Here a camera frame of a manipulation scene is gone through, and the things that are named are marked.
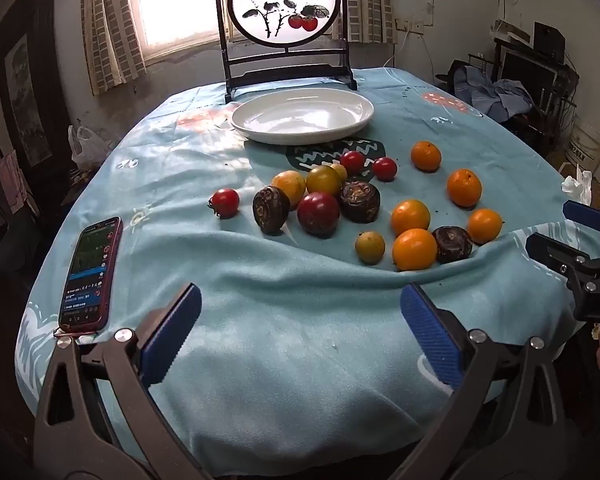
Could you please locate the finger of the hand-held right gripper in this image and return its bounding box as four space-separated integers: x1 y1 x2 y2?
525 232 600 291
562 200 600 253

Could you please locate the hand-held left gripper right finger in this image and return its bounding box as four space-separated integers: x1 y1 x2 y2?
400 282 571 480

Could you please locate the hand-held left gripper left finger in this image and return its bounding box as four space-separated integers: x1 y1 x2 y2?
32 282 216 480

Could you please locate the orange tangerine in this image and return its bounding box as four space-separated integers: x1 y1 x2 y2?
467 208 504 246
392 228 439 272
446 169 483 208
390 199 432 237
410 140 442 173

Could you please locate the dark brown water chestnut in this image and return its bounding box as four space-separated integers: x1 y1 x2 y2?
339 180 382 224
252 186 292 236
432 225 474 264

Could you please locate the small yellow-green tomato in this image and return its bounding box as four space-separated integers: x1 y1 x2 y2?
355 230 386 265

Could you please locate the small red cherry tomato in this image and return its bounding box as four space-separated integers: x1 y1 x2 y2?
209 187 241 219

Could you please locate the yellow-orange tomato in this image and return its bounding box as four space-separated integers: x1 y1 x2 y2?
271 170 308 211

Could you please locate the white oval plate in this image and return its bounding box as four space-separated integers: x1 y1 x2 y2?
230 87 376 146

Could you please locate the white crumpled tissue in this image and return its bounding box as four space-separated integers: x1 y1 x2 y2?
561 164 593 206

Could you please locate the white plastic bucket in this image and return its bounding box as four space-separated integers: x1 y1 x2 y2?
567 122 600 168

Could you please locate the smartphone in red case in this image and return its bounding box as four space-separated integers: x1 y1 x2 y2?
57 216 124 333

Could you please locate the light blue printed tablecloth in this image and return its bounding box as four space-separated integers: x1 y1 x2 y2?
15 67 600 478

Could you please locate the blue clothes pile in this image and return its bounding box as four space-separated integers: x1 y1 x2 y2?
452 60 536 123

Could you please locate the black equipment rack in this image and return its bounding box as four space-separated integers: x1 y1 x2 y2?
490 20 581 146

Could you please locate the large yellow-green tomato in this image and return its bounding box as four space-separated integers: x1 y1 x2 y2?
305 164 343 197

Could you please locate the white plastic bag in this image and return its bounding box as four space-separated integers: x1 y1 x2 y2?
68 124 113 170

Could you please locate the pink hanging cloth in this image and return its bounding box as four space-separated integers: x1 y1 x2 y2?
0 150 28 213

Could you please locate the checked beige curtain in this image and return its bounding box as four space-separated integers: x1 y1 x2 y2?
80 0 148 97
355 0 398 45

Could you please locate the bright window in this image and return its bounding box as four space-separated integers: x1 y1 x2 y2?
125 0 221 56

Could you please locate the round painted screen on stand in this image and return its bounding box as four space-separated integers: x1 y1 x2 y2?
212 0 359 106

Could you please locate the dark framed wall picture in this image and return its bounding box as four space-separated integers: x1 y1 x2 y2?
0 0 73 176

